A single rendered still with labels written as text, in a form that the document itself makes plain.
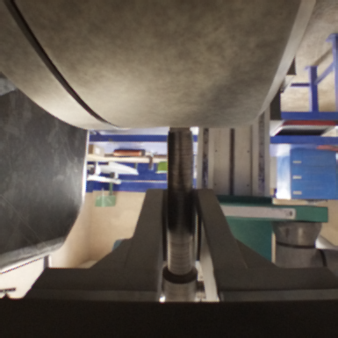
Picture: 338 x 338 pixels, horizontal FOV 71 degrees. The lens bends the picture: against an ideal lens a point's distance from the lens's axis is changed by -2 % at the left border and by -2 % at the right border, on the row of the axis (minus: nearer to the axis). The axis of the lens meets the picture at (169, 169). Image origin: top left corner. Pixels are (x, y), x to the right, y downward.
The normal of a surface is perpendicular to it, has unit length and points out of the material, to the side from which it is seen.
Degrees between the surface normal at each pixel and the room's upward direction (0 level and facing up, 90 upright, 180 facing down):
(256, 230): 90
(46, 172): 90
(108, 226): 90
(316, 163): 90
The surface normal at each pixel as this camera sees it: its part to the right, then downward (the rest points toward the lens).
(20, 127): 0.99, 0.03
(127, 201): -0.15, -0.11
